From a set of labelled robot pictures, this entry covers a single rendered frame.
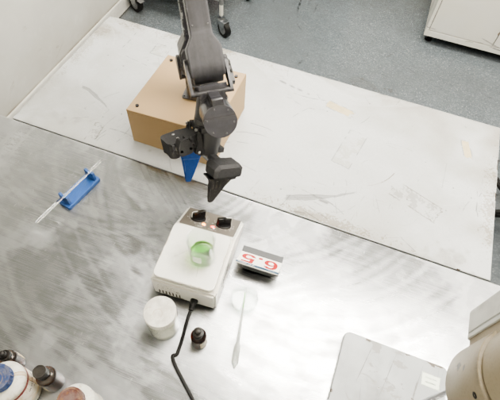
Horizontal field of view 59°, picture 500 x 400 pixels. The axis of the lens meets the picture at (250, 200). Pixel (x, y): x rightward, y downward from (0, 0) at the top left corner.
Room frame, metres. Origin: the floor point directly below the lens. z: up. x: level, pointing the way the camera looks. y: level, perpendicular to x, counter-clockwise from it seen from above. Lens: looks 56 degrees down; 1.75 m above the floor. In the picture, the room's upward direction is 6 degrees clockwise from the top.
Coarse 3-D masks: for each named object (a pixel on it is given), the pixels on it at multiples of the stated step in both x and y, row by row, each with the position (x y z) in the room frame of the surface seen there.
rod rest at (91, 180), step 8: (88, 176) 0.58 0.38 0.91; (96, 176) 0.58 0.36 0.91; (80, 184) 0.56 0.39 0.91; (88, 184) 0.56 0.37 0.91; (96, 184) 0.57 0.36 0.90; (72, 192) 0.53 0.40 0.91; (80, 192) 0.54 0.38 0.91; (88, 192) 0.54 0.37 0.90; (64, 200) 0.50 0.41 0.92; (72, 200) 0.51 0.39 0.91; (80, 200) 0.52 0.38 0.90; (72, 208) 0.50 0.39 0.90
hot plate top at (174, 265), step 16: (176, 224) 0.43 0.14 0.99; (176, 240) 0.40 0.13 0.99; (224, 240) 0.41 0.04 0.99; (160, 256) 0.36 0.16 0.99; (176, 256) 0.36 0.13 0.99; (224, 256) 0.37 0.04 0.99; (160, 272) 0.33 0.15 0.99; (176, 272) 0.33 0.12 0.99; (192, 272) 0.33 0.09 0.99; (208, 272) 0.34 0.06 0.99; (208, 288) 0.31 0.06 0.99
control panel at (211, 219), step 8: (192, 208) 0.51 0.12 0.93; (184, 216) 0.47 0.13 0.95; (208, 216) 0.49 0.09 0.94; (216, 216) 0.49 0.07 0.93; (192, 224) 0.45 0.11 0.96; (208, 224) 0.46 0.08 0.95; (232, 224) 0.47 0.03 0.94; (216, 232) 0.44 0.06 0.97; (224, 232) 0.44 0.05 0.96; (232, 232) 0.44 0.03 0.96
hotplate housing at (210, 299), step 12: (240, 228) 0.47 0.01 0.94; (228, 252) 0.39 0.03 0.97; (228, 264) 0.37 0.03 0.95; (156, 288) 0.32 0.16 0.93; (168, 288) 0.31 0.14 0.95; (180, 288) 0.31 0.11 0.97; (192, 288) 0.31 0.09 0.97; (216, 288) 0.31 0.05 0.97; (192, 300) 0.30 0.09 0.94; (204, 300) 0.30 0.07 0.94; (216, 300) 0.30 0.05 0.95
